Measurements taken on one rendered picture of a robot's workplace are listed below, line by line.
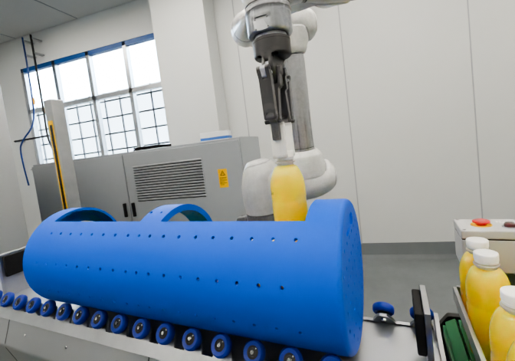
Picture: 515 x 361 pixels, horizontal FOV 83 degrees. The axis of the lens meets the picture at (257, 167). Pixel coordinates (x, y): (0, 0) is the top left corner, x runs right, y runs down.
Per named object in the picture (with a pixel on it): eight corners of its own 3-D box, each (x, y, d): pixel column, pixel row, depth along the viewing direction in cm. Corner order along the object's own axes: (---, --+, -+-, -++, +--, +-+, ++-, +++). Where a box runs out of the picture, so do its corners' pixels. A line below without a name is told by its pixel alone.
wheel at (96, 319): (97, 333, 75) (90, 333, 73) (93, 319, 78) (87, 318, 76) (110, 319, 75) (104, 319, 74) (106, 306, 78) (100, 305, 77)
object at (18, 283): (34, 283, 116) (27, 245, 114) (39, 284, 114) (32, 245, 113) (3, 296, 107) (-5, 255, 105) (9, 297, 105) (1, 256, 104)
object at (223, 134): (205, 142, 254) (204, 133, 253) (232, 139, 250) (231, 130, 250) (200, 142, 242) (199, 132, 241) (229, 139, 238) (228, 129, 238)
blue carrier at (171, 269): (118, 271, 109) (102, 198, 105) (367, 298, 71) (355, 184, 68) (34, 320, 83) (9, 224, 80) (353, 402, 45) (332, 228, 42)
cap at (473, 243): (490, 252, 59) (490, 244, 59) (467, 251, 61) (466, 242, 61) (487, 245, 62) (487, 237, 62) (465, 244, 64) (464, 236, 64)
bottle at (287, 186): (302, 240, 65) (293, 157, 64) (317, 249, 58) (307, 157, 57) (273, 246, 63) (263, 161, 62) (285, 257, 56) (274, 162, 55)
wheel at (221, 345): (221, 364, 59) (216, 364, 57) (210, 344, 61) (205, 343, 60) (237, 346, 59) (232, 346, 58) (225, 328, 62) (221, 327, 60)
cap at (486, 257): (468, 260, 57) (467, 251, 56) (483, 256, 58) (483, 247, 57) (488, 268, 53) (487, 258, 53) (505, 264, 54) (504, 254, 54)
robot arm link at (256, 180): (244, 208, 131) (236, 161, 128) (283, 201, 132) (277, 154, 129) (246, 219, 115) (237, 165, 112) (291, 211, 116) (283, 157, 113)
